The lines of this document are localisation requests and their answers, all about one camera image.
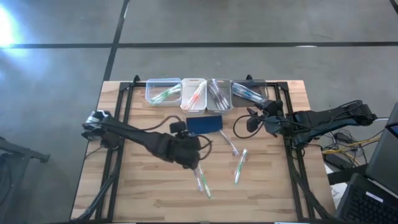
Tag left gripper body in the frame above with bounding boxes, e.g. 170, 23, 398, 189
169, 121, 203, 170

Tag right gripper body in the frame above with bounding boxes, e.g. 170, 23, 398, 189
246, 99, 285, 138

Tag dark blue cloth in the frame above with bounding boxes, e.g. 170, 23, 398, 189
185, 114, 224, 136

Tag dark grey plastic bin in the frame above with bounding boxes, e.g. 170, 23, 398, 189
231, 78, 270, 108

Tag white plastic bin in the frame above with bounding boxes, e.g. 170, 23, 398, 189
180, 78, 208, 115

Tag light grey plastic bin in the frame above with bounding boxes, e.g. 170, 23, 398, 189
206, 78, 233, 114

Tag clear plastic bin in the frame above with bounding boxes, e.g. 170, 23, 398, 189
145, 77, 183, 106

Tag small black power adapter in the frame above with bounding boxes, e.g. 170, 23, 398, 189
335, 132, 353, 144

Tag black power brick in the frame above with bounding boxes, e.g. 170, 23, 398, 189
324, 153, 354, 170

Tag white paper sheet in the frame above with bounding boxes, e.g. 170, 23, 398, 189
329, 182, 348, 203

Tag black laptop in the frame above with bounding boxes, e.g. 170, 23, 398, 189
334, 102, 398, 224

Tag black floor stand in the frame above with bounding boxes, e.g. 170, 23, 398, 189
0, 136, 51, 224

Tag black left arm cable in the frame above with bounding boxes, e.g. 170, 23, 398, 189
141, 114, 214, 161

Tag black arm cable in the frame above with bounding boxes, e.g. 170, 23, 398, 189
141, 114, 214, 161
233, 114, 265, 139

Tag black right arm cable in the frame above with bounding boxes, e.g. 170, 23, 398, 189
233, 114, 265, 139

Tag black strap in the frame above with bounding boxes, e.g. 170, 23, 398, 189
327, 164, 369, 187

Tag yellow cable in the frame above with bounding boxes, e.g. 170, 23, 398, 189
322, 136, 383, 156

